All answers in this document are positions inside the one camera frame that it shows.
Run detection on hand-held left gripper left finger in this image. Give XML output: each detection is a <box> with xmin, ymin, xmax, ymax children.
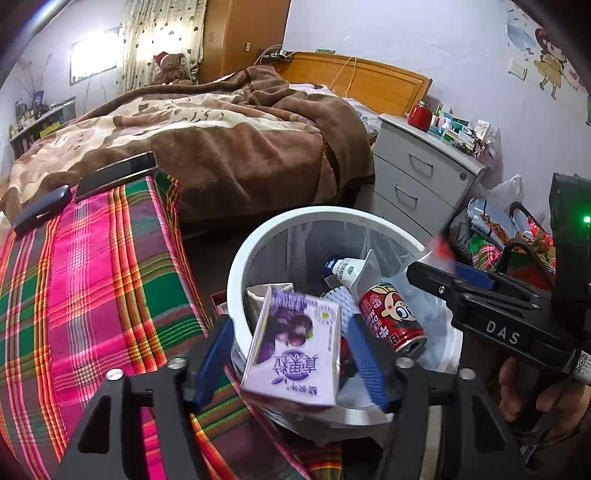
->
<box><xmin>55</xmin><ymin>316</ymin><xmax>236</xmax><ymax>480</ymax></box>

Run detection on purple milk carton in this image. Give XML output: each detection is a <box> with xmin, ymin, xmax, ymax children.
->
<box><xmin>241</xmin><ymin>288</ymin><xmax>343</xmax><ymax>408</ymax></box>

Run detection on orange cable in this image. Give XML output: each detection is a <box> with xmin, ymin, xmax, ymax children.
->
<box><xmin>332</xmin><ymin>56</ymin><xmax>358</xmax><ymax>95</ymax></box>

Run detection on grey drawer cabinet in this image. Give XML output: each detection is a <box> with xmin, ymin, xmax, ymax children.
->
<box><xmin>369</xmin><ymin>113</ymin><xmax>490</xmax><ymax>241</ymax></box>

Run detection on cartoon girl wall sticker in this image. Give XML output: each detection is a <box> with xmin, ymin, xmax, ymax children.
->
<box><xmin>505</xmin><ymin>9</ymin><xmax>587</xmax><ymax>100</ymax></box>

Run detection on white foam net sleeve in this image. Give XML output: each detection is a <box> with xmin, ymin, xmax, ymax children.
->
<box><xmin>323</xmin><ymin>286</ymin><xmax>358</xmax><ymax>324</ymax></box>

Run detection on red cartoon drink can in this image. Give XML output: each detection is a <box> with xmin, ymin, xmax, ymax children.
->
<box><xmin>358</xmin><ymin>282</ymin><xmax>428</xmax><ymax>356</ymax></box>

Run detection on row of small boxes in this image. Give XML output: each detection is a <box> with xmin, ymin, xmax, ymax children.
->
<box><xmin>429</xmin><ymin>104</ymin><xmax>499</xmax><ymax>162</ymax></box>

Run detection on person's right hand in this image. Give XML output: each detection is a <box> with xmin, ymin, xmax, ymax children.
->
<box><xmin>498</xmin><ymin>356</ymin><xmax>591</xmax><ymax>444</ymax></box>

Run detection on red jar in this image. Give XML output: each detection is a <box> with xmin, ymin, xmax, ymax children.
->
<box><xmin>407</xmin><ymin>100</ymin><xmax>432</xmax><ymax>130</ymax></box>

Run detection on white blue-label yogurt bottle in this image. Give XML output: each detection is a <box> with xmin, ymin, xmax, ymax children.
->
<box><xmin>322</xmin><ymin>257</ymin><xmax>368</xmax><ymax>289</ymax></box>

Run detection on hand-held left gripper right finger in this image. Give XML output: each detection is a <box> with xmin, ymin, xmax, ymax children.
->
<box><xmin>346</xmin><ymin>316</ymin><xmax>527</xmax><ymax>480</ymax></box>

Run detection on cluttered grey shelf desk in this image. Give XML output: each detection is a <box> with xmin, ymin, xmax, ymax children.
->
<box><xmin>9</xmin><ymin>97</ymin><xmax>77</xmax><ymax>158</ymax></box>

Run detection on brown beige fleece blanket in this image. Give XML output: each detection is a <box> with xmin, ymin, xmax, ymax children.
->
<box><xmin>0</xmin><ymin>65</ymin><xmax>376</xmax><ymax>232</ymax></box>

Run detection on patterned window curtain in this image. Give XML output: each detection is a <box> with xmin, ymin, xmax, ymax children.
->
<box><xmin>121</xmin><ymin>0</ymin><xmax>208</xmax><ymax>93</ymax></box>

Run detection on dried branches in vase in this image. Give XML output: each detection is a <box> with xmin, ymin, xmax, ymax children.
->
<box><xmin>18</xmin><ymin>55</ymin><xmax>54</xmax><ymax>107</ymax></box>

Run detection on power strip with chargers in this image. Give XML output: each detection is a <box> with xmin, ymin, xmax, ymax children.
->
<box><xmin>256</xmin><ymin>45</ymin><xmax>296</xmax><ymax>61</ymax></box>

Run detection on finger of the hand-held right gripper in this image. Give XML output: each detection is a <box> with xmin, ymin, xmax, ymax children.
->
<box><xmin>450</xmin><ymin>260</ymin><xmax>522</xmax><ymax>291</ymax></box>
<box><xmin>406</xmin><ymin>261</ymin><xmax>468</xmax><ymax>305</ymax></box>

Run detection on brown teddy bear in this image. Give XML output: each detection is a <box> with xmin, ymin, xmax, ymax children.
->
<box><xmin>152</xmin><ymin>52</ymin><xmax>195</xmax><ymax>86</ymax></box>

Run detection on small window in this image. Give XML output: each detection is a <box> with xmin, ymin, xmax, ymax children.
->
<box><xmin>69</xmin><ymin>34</ymin><xmax>118</xmax><ymax>86</ymax></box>

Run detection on black smartphone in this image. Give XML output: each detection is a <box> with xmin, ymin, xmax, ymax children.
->
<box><xmin>76</xmin><ymin>151</ymin><xmax>158</xmax><ymax>201</ymax></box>

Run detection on white round bin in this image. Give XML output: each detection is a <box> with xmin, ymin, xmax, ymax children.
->
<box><xmin>226</xmin><ymin>206</ymin><xmax>464</xmax><ymax>416</ymax></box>

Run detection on pink green plaid tablecloth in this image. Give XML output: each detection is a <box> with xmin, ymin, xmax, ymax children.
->
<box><xmin>0</xmin><ymin>172</ymin><xmax>342</xmax><ymax>480</ymax></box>

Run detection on pile of plastic bags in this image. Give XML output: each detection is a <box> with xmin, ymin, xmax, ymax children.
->
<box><xmin>450</xmin><ymin>173</ymin><xmax>555</xmax><ymax>278</ymax></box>

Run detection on wooden wardrobe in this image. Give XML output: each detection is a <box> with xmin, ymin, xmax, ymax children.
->
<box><xmin>198</xmin><ymin>0</ymin><xmax>291</xmax><ymax>84</ymax></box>

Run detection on wooden bed headboard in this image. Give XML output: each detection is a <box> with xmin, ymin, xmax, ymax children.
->
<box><xmin>277</xmin><ymin>52</ymin><xmax>434</xmax><ymax>116</ymax></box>

